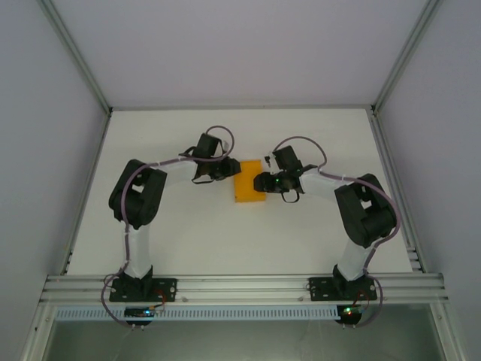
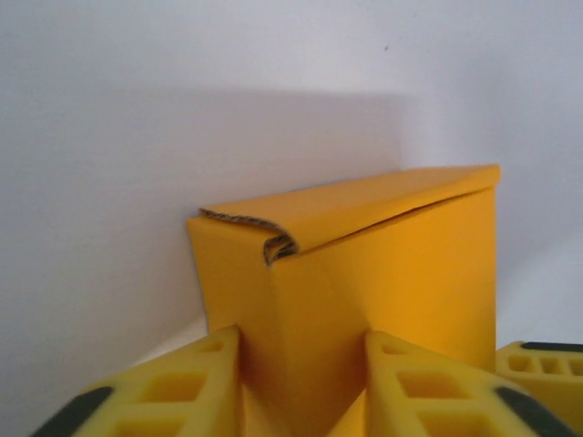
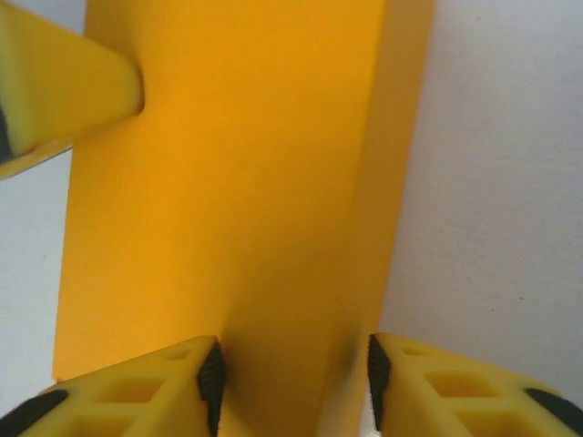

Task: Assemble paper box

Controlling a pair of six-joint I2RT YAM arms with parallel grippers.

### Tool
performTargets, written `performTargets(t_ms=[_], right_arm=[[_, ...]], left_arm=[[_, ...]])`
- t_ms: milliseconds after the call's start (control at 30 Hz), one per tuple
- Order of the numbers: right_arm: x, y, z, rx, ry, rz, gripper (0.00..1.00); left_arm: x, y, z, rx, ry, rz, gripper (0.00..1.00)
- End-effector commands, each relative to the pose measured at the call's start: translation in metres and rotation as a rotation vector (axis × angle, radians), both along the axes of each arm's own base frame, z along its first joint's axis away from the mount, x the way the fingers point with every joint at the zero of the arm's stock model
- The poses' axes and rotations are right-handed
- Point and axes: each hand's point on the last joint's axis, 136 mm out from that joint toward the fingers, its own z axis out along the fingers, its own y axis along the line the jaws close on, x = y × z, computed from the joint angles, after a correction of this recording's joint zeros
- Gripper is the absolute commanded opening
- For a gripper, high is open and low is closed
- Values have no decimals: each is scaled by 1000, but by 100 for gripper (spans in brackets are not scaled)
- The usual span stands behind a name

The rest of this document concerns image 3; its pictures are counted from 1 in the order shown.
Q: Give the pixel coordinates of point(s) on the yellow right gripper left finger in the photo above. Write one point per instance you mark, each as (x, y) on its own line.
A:
(136, 400)

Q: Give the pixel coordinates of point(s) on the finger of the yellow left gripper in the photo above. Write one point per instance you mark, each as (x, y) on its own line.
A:
(59, 82)

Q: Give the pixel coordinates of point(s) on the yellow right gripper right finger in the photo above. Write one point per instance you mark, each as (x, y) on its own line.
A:
(455, 400)

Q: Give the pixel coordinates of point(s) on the yellow cardboard box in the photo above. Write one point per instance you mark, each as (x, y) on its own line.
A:
(228, 182)

